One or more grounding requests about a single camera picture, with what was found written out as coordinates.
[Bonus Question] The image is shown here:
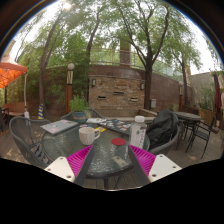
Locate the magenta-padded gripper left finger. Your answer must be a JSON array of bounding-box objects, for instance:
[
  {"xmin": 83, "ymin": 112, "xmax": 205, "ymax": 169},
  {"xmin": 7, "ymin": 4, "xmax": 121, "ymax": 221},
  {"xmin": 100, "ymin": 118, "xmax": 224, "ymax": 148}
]
[{"xmin": 44, "ymin": 144, "xmax": 95, "ymax": 187}]

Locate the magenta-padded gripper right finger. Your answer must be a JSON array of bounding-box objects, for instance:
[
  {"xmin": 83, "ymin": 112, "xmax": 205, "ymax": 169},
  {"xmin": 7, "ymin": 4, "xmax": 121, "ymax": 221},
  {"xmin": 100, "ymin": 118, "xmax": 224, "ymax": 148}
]
[{"xmin": 128, "ymin": 144, "xmax": 183, "ymax": 187}]

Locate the clear plastic drink bottle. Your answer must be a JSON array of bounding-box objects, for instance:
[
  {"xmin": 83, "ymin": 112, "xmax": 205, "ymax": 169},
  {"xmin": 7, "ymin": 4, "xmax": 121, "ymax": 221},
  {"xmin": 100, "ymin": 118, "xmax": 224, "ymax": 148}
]
[{"xmin": 128, "ymin": 115, "xmax": 148, "ymax": 150}]

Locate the white ribbed mug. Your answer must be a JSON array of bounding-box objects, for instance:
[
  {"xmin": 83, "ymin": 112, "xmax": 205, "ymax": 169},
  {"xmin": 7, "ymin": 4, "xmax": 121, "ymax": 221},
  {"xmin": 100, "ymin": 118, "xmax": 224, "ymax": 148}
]
[{"xmin": 78, "ymin": 126, "xmax": 101, "ymax": 146}]

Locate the flat round red coaster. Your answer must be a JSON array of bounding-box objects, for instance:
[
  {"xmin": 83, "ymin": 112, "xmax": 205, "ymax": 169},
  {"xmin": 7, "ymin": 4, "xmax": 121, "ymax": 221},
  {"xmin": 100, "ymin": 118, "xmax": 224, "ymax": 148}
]
[{"xmin": 110, "ymin": 137, "xmax": 127, "ymax": 147}]

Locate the silver laptop with stickers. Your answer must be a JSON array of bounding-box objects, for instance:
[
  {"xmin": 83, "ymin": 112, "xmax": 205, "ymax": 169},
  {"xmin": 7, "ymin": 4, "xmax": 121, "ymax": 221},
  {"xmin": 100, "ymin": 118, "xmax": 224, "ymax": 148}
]
[{"xmin": 40, "ymin": 118, "xmax": 79, "ymax": 136}]

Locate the white booklet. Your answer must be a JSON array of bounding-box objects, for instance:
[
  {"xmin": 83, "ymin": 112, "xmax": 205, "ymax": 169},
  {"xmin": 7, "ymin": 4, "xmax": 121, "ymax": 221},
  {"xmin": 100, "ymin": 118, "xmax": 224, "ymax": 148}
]
[{"xmin": 85, "ymin": 117, "xmax": 108, "ymax": 125}]

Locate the green plant in blue pot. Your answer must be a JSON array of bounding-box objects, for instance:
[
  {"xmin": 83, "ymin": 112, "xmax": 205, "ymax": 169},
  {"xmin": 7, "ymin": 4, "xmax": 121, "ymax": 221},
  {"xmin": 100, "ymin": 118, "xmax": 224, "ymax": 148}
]
[{"xmin": 68, "ymin": 94, "xmax": 90, "ymax": 124}]

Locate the blue yellow striped cone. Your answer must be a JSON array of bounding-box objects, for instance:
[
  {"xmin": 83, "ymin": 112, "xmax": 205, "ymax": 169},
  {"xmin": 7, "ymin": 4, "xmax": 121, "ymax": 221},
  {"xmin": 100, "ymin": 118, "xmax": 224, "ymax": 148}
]
[{"xmin": 37, "ymin": 103, "xmax": 45, "ymax": 120}]

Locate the black metal chair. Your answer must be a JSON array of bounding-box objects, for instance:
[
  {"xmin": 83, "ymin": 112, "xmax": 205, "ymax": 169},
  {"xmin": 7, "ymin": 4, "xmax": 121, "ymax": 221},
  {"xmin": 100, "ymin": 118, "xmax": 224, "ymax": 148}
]
[{"xmin": 184, "ymin": 116, "xmax": 217, "ymax": 159}]

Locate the small round patio table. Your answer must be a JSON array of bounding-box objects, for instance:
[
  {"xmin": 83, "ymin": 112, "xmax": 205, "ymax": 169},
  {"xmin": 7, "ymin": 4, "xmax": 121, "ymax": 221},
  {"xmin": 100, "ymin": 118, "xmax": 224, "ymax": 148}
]
[{"xmin": 174, "ymin": 111, "xmax": 203, "ymax": 151}]

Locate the wooden bench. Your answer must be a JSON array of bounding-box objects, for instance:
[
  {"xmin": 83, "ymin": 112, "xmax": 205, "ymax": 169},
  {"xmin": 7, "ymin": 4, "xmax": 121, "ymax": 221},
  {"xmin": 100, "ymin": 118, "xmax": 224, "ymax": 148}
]
[{"xmin": 2, "ymin": 101, "xmax": 27, "ymax": 118}]

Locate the dark patio chair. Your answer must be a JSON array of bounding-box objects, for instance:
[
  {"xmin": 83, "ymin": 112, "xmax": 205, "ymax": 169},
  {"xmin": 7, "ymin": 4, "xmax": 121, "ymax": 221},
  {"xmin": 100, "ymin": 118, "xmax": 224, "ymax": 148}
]
[{"xmin": 0, "ymin": 107, "xmax": 10, "ymax": 133}]

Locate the closed maroon umbrella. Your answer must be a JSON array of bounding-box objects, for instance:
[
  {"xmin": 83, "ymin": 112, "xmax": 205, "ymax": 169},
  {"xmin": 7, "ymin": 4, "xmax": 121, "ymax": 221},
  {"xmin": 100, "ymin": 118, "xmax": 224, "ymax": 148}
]
[{"xmin": 213, "ymin": 70, "xmax": 223, "ymax": 121}]

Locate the globe-topped lamp post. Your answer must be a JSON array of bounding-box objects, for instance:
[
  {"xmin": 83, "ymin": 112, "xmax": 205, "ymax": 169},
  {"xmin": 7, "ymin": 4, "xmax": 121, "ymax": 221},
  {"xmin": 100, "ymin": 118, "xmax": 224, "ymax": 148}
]
[
  {"xmin": 65, "ymin": 62, "xmax": 76, "ymax": 115},
  {"xmin": 178, "ymin": 80, "xmax": 185, "ymax": 112}
]

